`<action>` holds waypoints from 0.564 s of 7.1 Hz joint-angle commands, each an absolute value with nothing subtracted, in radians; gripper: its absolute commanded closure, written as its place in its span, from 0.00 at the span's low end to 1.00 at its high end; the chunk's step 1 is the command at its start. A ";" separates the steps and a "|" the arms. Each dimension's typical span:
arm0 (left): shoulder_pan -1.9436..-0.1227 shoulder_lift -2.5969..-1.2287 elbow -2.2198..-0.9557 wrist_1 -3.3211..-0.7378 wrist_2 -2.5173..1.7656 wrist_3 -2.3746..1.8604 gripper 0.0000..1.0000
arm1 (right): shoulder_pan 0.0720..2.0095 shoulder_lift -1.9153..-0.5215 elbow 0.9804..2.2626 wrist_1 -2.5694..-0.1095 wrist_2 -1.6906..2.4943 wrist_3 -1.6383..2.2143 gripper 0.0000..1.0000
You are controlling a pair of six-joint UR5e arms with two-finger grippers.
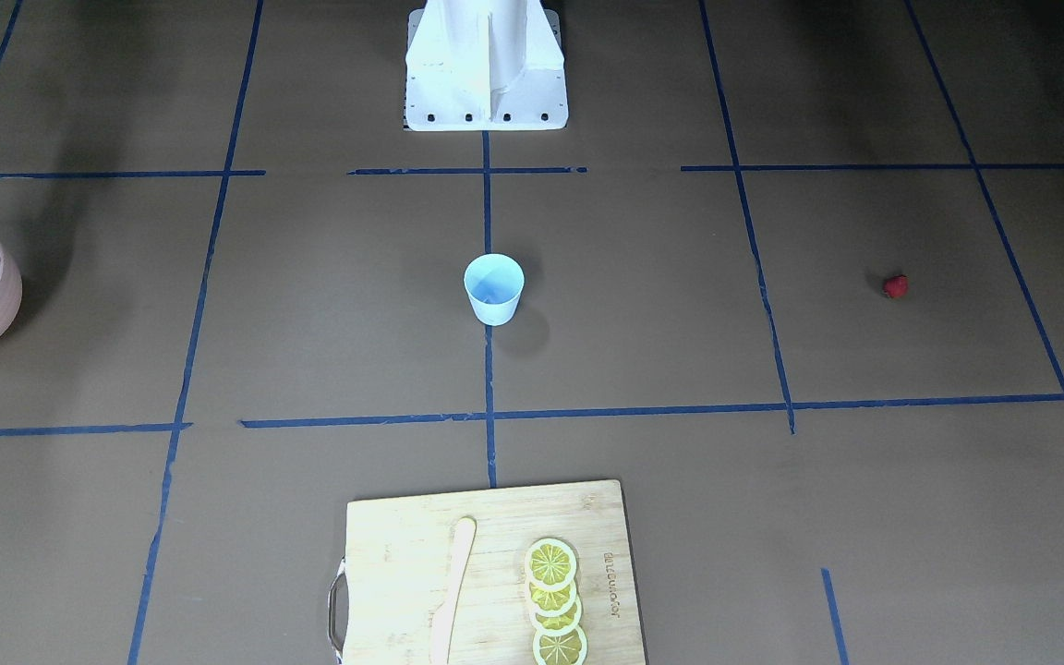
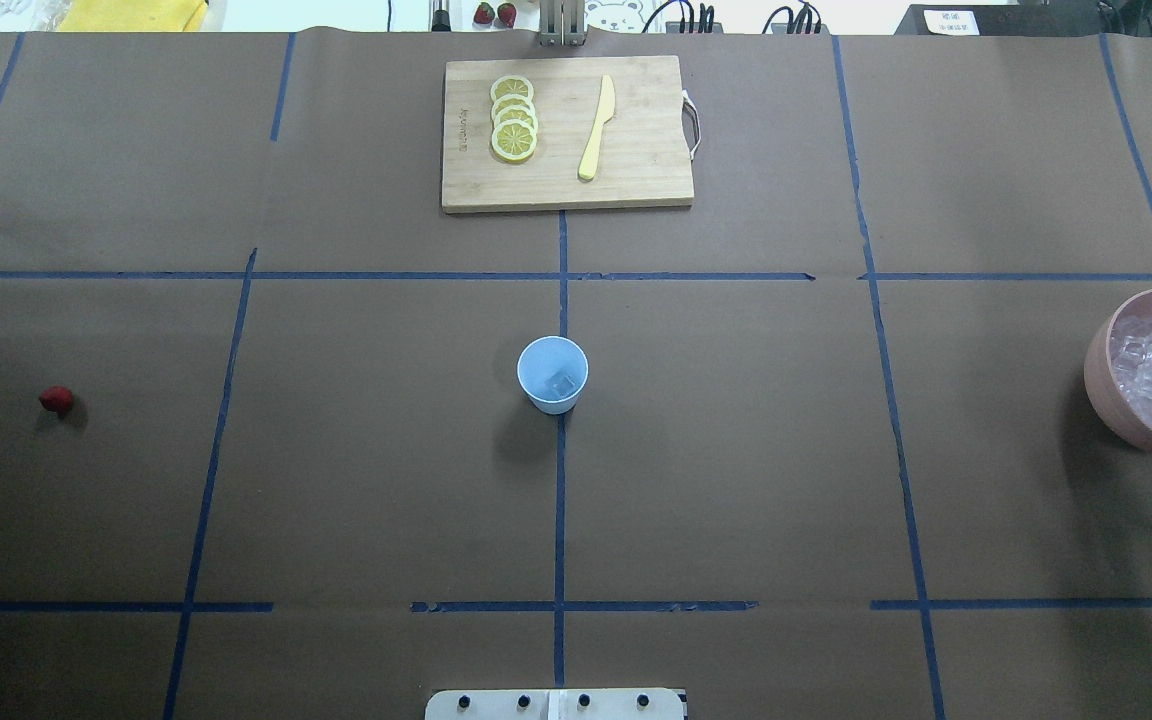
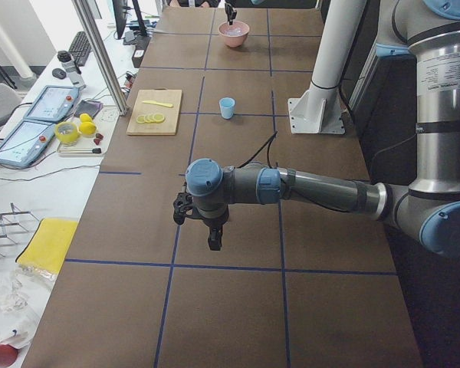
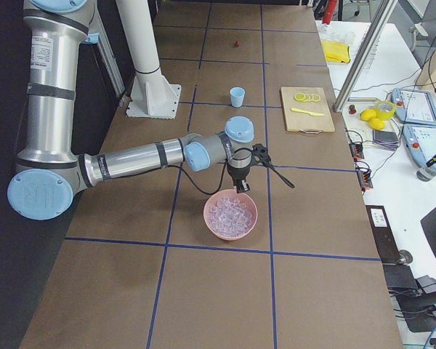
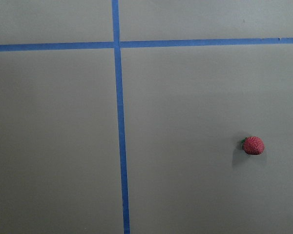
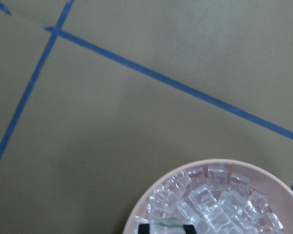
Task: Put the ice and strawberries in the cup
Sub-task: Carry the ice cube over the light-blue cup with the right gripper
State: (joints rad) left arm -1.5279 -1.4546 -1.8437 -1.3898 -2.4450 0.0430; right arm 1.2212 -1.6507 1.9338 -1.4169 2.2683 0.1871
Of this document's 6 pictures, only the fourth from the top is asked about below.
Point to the whole lemon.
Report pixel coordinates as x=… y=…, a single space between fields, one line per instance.
x=376 y=124
x=368 y=114

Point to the yellow tape roll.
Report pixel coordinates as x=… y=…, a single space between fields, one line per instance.
x=385 y=110

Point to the purple grey cloth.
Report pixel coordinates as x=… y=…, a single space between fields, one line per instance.
x=386 y=139

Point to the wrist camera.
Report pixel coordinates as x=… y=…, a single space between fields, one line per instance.
x=260 y=155

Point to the yellow plastic knife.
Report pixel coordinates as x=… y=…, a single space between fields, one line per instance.
x=310 y=113

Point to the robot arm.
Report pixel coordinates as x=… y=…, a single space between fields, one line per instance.
x=48 y=174

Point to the aluminium frame post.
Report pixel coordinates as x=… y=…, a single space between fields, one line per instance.
x=372 y=35

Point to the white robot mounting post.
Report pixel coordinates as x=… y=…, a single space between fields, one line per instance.
x=152 y=96

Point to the red fire extinguisher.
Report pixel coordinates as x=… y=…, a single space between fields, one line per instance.
x=329 y=10

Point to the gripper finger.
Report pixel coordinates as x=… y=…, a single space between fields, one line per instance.
x=237 y=186
x=244 y=187

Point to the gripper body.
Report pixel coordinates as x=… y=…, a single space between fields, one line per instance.
x=237 y=172

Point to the yellow cloth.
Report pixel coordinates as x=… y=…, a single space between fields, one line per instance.
x=336 y=52

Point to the teach pendant far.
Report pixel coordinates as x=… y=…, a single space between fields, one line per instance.
x=414 y=106

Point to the light blue paper cup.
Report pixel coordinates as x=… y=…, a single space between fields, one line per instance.
x=237 y=95

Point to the bamboo cutting board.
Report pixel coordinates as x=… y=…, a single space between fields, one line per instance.
x=316 y=101

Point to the lemon slice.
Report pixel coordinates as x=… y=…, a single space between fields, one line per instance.
x=301 y=97

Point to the teach pendant near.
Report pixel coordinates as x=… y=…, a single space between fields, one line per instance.
x=420 y=141

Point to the clear ice cubes pile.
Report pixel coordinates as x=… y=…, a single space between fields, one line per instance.
x=230 y=218

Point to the pink bowl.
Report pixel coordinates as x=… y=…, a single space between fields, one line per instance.
x=231 y=193

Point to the teach pendant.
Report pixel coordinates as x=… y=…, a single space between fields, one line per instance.
x=420 y=141
x=414 y=106

